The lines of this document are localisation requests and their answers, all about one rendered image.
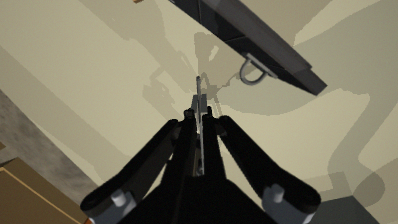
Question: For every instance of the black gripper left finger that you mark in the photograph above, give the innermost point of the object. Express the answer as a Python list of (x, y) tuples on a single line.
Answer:
[(114, 199)]

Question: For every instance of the brown wooden cabinet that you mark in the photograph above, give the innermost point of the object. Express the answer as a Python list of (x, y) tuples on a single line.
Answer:
[(241, 29)]

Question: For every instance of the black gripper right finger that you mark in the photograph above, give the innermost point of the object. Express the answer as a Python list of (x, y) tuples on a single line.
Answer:
[(285, 198)]

